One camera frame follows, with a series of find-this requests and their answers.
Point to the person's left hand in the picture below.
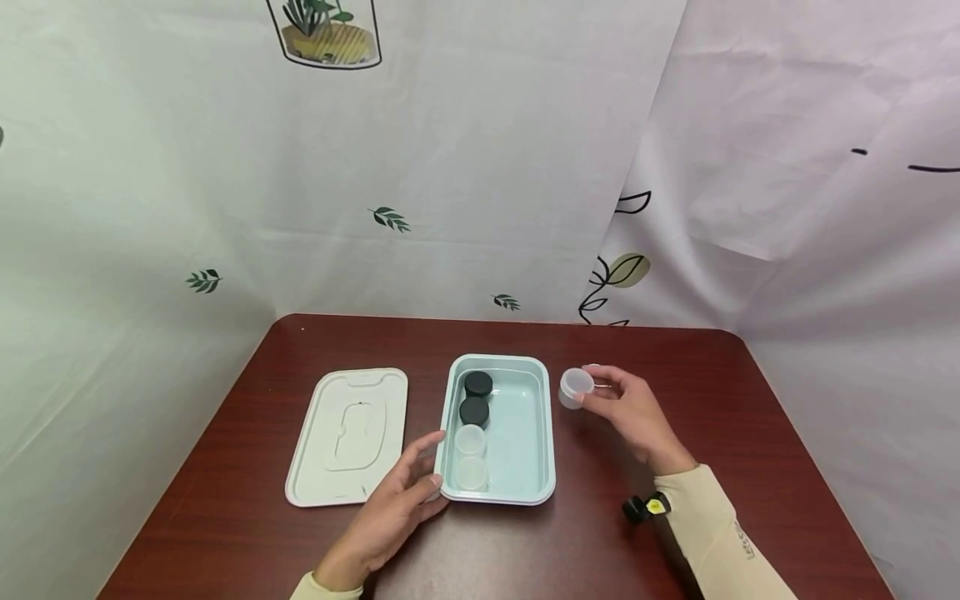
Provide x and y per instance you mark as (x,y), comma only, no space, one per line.
(386,521)

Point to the person's right hand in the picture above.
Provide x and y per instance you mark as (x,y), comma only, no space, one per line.
(637,417)

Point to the person's left index finger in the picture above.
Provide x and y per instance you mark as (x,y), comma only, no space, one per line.
(424,450)

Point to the person's left thumb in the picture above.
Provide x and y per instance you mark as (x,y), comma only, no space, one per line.
(435,485)

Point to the person's right index finger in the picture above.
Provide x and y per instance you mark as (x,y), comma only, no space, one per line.
(600,371)

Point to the person's right thumb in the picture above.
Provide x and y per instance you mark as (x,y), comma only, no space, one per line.
(592,400)

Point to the clear small round jar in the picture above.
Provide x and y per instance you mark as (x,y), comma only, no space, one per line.
(574,387)
(472,473)
(470,439)

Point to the light blue rectangular tray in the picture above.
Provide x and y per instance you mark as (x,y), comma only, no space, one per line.
(517,433)

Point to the person's left forearm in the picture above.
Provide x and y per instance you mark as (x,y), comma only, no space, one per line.
(322,588)

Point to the black small round jar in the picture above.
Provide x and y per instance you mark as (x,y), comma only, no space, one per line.
(478,383)
(474,411)

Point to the white rectangular tray lid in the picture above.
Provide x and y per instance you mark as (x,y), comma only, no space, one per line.
(349,437)

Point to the black wrist band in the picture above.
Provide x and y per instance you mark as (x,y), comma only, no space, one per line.
(645,507)

